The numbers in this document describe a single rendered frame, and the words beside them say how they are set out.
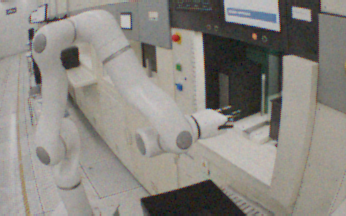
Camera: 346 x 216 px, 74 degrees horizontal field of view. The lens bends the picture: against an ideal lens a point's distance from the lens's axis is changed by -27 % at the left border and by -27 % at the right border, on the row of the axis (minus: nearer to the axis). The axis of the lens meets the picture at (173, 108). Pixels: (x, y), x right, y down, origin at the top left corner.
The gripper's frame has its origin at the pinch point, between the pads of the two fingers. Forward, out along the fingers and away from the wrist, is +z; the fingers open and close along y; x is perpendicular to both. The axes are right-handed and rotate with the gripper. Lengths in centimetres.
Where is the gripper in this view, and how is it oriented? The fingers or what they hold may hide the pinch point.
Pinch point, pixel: (231, 114)
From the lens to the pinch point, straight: 97.9
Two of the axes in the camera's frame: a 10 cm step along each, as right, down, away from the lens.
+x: -0.6, -9.2, -3.8
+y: 5.2, 3.0, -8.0
